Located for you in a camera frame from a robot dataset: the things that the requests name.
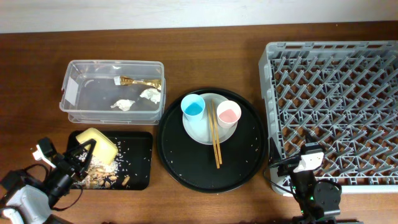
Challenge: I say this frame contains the nut and rice food scraps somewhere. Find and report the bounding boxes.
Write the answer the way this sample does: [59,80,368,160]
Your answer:
[74,136,150,190]

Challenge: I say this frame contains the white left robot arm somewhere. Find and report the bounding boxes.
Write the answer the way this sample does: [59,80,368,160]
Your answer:
[1,138,96,224]

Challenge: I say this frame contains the light grey round plate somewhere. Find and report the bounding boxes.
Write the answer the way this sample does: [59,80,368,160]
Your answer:
[182,93,238,145]

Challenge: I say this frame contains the grey dishwasher rack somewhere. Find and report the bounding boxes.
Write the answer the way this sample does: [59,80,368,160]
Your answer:
[259,40,397,194]

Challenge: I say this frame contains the wooden chopstick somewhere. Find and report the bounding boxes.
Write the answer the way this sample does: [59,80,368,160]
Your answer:
[206,103,220,169]
[211,100,223,165]

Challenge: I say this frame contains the clear plastic waste bin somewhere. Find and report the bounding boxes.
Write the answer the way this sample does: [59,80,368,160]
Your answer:
[60,60,166,125]

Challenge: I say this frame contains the wooden chopstick right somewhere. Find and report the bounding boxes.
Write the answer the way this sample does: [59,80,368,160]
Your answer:
[211,100,223,165]

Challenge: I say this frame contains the black rectangular tray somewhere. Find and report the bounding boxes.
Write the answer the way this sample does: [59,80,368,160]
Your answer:
[65,130,154,191]

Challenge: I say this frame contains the pink plastic cup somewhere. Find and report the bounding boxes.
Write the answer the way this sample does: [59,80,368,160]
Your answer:
[216,100,242,128]

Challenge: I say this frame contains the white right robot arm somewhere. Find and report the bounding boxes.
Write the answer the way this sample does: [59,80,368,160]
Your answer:
[269,155,342,224]

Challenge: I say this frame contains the crumpled white tissue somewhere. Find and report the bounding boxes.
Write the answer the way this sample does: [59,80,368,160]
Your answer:
[140,88,161,104]
[110,100,135,111]

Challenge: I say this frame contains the yellow bowl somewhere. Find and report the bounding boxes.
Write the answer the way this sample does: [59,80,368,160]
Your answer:
[76,128,118,165]

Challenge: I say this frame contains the light blue plastic cup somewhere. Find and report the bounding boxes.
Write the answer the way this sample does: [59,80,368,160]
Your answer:
[180,94,205,122]

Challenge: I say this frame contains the crumpled white tissue left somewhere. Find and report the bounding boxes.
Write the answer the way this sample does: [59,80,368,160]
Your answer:
[110,100,135,111]

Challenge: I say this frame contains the wooden chopstick left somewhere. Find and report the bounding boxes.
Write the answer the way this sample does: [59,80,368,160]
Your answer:
[206,103,220,169]

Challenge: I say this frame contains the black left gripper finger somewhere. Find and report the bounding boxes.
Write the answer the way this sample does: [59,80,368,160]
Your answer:
[64,139,96,162]
[74,156,91,180]

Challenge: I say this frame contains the crumpled white tissue right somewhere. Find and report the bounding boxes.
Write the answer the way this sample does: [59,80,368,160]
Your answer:
[140,88,161,104]

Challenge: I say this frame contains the round black tray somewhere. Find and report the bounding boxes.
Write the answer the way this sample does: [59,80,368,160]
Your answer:
[157,88,268,193]

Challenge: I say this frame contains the gold snack wrapper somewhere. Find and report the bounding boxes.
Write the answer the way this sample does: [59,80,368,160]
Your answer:
[114,76,162,90]

